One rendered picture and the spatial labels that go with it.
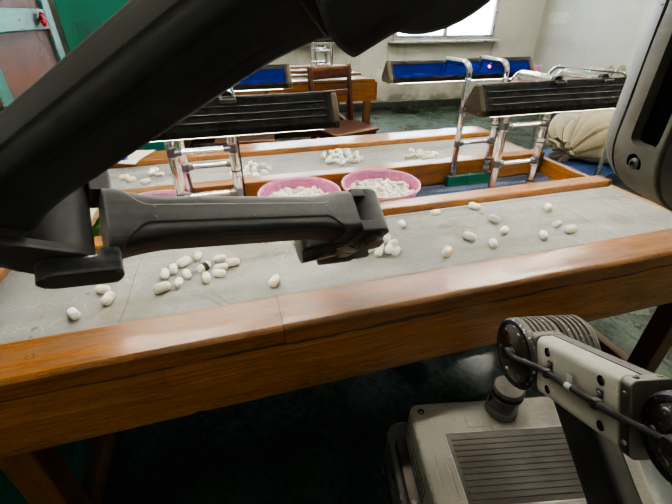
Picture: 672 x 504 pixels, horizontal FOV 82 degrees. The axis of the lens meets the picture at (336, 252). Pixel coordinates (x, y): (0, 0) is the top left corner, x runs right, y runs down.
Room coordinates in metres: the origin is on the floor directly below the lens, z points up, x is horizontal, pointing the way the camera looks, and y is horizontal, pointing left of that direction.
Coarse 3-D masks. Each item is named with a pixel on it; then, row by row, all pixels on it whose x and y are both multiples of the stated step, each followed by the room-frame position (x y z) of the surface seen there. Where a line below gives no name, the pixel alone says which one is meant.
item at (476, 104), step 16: (544, 80) 1.05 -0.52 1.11; (560, 80) 1.06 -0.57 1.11; (576, 80) 1.07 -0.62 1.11; (592, 80) 1.08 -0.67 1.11; (624, 80) 1.11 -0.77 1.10; (480, 96) 0.98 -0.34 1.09; (496, 96) 0.99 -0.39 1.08; (512, 96) 1.00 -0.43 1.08; (528, 96) 1.01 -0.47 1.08; (544, 96) 1.02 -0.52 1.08; (560, 96) 1.04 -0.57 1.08; (576, 96) 1.05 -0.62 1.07; (592, 96) 1.06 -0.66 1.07; (608, 96) 1.07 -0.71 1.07; (480, 112) 0.96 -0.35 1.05; (496, 112) 0.97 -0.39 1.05; (512, 112) 0.98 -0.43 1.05; (528, 112) 1.00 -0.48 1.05; (544, 112) 1.01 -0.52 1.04
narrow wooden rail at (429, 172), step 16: (432, 160) 1.48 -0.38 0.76; (448, 160) 1.48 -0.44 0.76; (464, 160) 1.48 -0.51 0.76; (480, 160) 1.50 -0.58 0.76; (256, 176) 1.30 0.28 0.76; (272, 176) 1.30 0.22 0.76; (288, 176) 1.30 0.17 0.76; (320, 176) 1.32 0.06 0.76; (336, 176) 1.33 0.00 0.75; (368, 176) 1.37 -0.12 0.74; (384, 176) 1.38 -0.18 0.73; (416, 176) 1.42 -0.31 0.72; (432, 176) 1.44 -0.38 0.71; (256, 192) 1.25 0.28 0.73
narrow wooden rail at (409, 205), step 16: (592, 176) 1.30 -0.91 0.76; (464, 192) 1.16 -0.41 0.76; (480, 192) 1.16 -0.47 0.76; (496, 192) 1.16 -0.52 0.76; (512, 192) 1.16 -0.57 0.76; (528, 192) 1.17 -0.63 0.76; (544, 192) 1.19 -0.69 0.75; (560, 192) 1.21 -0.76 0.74; (384, 208) 1.04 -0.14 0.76; (400, 208) 1.05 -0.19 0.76; (416, 208) 1.06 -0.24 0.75; (432, 208) 1.08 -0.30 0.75; (96, 240) 0.85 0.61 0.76
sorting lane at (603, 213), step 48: (576, 192) 1.22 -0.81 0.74; (624, 192) 1.22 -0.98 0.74; (432, 240) 0.89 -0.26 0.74; (480, 240) 0.89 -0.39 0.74; (528, 240) 0.89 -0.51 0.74; (576, 240) 0.89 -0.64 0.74; (0, 288) 0.68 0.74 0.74; (144, 288) 0.68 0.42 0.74; (192, 288) 0.68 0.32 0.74; (240, 288) 0.68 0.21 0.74; (288, 288) 0.68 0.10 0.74; (0, 336) 0.53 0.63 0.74
